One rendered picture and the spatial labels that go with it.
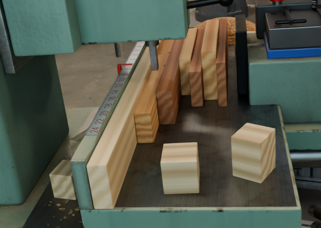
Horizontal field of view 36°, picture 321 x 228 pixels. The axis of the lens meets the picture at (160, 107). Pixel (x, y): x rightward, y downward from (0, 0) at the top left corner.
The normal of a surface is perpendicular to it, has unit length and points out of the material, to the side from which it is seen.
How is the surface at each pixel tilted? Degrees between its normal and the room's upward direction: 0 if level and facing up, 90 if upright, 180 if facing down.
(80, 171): 90
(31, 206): 0
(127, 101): 0
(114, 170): 90
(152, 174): 0
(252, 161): 90
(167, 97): 90
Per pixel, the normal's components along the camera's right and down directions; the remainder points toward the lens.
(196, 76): -0.13, 0.42
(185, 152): -0.10, -0.91
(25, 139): 0.99, -0.04
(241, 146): -0.58, 0.39
